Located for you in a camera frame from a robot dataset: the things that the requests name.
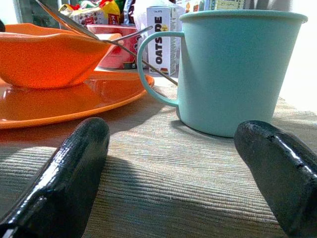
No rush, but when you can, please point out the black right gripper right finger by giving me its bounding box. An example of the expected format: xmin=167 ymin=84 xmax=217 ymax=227
xmin=234 ymin=120 xmax=317 ymax=238

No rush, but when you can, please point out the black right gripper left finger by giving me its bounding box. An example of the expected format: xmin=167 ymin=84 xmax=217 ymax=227
xmin=0 ymin=117 xmax=110 ymax=238

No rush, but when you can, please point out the orange bowl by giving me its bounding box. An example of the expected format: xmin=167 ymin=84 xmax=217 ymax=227
xmin=0 ymin=23 xmax=124 ymax=89

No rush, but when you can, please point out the orange plate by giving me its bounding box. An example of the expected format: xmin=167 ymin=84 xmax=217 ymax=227
xmin=0 ymin=73 xmax=155 ymax=129

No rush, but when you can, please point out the beige woven placemat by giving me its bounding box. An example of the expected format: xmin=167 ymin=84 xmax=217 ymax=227
xmin=0 ymin=83 xmax=317 ymax=238

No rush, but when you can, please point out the teal mug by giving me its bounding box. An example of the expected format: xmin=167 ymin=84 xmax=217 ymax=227
xmin=137 ymin=9 xmax=309 ymax=138

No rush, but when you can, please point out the red printed bowl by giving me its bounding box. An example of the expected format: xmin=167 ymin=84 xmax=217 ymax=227
xmin=86 ymin=24 xmax=140 ymax=70

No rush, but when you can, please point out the silver metal fork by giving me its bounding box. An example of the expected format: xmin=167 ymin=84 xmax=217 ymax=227
xmin=34 ymin=0 xmax=178 ymax=86

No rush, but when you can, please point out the white oat milk carton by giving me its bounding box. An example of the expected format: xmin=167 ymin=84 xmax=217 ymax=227
xmin=146 ymin=6 xmax=184 ymax=76

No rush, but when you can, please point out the silver metal spoon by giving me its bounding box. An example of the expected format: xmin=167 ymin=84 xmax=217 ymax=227
xmin=96 ymin=25 xmax=154 ymax=43

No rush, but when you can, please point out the colourful printed snack box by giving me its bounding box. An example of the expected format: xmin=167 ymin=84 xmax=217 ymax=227
xmin=58 ymin=2 xmax=105 ymax=26

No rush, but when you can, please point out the yellow red snack packet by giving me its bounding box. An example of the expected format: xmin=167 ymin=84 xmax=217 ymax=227
xmin=99 ymin=0 xmax=124 ymax=25

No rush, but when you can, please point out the silver foil packet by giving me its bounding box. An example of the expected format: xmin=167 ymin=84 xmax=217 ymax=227
xmin=123 ymin=0 xmax=137 ymax=25

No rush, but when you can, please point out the green printed carton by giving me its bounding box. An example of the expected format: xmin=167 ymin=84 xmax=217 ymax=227
xmin=183 ymin=0 xmax=248 ymax=12

